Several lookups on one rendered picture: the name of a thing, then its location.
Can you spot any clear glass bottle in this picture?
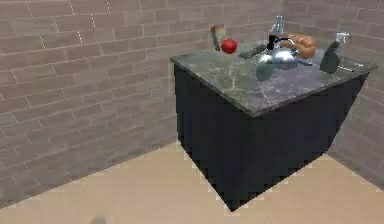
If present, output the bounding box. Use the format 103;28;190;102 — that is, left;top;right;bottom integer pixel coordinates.
269;15;285;42

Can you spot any dark green spray bottle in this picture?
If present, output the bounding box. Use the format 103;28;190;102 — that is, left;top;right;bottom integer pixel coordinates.
319;31;351;75

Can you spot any thin silver utensil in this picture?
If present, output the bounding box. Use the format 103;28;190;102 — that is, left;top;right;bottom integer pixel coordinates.
337;61;365;73

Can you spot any black cabinet with marble top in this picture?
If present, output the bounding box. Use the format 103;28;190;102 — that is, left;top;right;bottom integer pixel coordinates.
169;39;378;212

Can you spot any silver kettle with black handle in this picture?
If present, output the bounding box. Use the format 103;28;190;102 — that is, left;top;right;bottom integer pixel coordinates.
255;34;314;82

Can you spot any brown bread loaf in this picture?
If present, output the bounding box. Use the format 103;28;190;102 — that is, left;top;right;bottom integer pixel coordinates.
279;32;318;60

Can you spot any dark grey flat spatula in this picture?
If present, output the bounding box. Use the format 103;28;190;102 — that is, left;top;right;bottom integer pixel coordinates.
237;43;268;60

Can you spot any red apple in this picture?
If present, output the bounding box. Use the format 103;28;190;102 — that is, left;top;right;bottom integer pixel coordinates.
221;38;239;55

